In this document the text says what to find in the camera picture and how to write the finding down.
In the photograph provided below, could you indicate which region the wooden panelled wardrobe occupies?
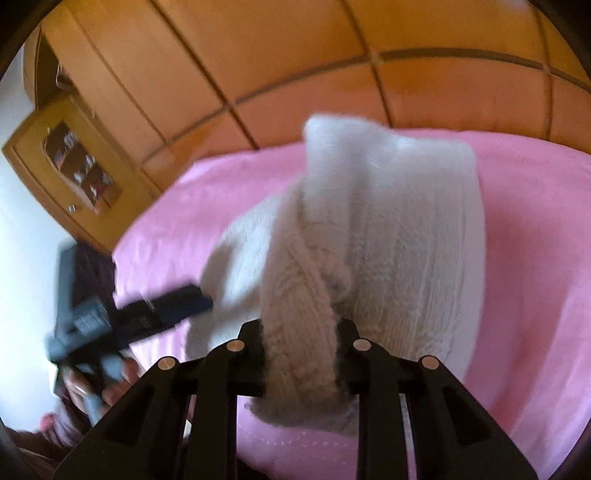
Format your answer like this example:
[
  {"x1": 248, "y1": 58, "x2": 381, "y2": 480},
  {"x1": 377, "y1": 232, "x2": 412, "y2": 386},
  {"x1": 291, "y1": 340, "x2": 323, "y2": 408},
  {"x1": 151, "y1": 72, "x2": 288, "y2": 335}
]
[{"x1": 23, "y1": 1, "x2": 590, "y2": 195}]

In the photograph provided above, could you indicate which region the wooden shelf cabinet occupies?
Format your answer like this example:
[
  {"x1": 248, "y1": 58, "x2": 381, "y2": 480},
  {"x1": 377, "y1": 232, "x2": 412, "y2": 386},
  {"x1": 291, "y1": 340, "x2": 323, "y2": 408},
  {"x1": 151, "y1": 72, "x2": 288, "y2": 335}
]
[{"x1": 3, "y1": 95, "x2": 158, "y2": 252}]

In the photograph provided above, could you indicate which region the pink bed blanket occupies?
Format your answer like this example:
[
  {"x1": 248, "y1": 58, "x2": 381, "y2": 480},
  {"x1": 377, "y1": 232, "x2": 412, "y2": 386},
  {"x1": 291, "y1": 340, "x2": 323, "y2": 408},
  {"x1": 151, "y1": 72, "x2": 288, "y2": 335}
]
[{"x1": 112, "y1": 131, "x2": 590, "y2": 479}]

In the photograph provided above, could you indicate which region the person's left hand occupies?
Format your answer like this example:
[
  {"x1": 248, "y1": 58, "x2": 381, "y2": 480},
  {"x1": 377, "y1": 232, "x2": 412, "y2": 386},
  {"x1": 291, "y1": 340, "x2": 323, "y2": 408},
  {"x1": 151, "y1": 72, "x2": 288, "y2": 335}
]
[{"x1": 62, "y1": 358, "x2": 140, "y2": 417}]

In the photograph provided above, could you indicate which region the white knitted sweater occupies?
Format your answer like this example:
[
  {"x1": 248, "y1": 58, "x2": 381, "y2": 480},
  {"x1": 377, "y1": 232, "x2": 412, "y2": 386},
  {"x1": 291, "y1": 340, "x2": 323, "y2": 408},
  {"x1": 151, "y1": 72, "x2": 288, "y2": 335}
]
[{"x1": 184, "y1": 115, "x2": 486, "y2": 436}]

